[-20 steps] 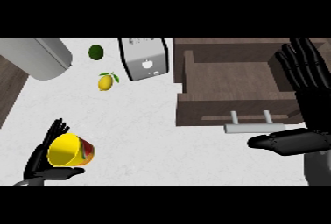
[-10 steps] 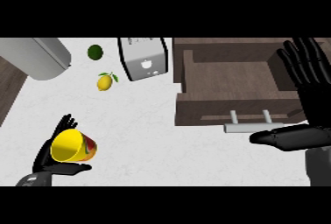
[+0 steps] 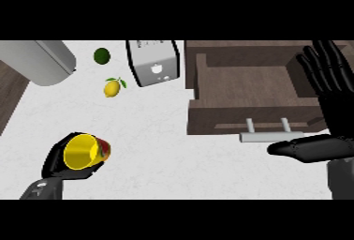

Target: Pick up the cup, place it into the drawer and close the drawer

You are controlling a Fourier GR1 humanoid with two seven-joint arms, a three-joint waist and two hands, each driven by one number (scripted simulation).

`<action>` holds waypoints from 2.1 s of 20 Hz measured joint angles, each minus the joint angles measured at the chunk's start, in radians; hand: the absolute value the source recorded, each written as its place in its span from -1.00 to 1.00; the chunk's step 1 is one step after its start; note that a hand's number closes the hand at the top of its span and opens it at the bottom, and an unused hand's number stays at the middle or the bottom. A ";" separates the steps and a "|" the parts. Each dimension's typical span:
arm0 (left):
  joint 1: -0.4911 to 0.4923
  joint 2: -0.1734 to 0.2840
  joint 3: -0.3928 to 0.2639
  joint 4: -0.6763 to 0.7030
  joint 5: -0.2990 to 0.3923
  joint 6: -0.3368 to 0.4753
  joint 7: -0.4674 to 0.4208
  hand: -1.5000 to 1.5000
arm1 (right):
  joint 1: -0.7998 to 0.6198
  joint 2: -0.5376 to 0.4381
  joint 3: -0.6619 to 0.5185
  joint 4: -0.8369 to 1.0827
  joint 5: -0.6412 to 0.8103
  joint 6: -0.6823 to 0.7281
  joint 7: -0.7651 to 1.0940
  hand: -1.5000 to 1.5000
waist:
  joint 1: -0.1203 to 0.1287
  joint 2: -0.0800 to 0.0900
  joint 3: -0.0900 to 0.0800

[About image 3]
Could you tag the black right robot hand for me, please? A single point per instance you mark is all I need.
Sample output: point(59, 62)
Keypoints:
point(332, 93)

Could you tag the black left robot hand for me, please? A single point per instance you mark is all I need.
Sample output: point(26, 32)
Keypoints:
point(56, 162)

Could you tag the yellow cup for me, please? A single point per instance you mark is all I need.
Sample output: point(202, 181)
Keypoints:
point(84, 152)

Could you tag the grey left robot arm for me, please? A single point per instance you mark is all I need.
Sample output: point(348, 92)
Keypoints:
point(41, 189)

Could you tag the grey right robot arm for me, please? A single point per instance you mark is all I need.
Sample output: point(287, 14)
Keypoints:
point(342, 179)

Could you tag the brown wooden drawer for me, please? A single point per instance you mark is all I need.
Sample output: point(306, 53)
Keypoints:
point(247, 97)

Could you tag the brown wooden cabinet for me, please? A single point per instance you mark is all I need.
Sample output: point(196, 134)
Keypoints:
point(258, 50)

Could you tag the yellow lemon with leaves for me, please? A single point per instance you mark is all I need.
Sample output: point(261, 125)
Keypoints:
point(112, 87)

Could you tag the grey rounded appliance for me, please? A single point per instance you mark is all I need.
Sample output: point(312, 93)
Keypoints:
point(38, 61)

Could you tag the green lime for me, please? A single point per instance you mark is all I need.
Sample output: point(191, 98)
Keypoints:
point(101, 56)

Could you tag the silver toaster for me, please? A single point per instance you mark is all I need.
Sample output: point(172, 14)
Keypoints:
point(153, 62)

